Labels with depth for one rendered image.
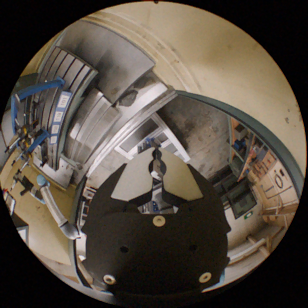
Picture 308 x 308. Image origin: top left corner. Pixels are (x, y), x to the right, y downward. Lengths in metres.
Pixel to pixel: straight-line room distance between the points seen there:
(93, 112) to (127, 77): 0.35
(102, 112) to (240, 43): 0.73
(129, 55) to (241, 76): 0.51
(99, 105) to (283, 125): 0.80
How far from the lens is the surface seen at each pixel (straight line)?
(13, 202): 0.95
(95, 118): 0.74
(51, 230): 1.90
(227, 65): 0.20
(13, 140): 0.56
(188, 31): 0.23
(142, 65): 0.55
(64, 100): 0.60
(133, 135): 1.32
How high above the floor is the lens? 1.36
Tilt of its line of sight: 47 degrees down
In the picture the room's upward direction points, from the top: 171 degrees clockwise
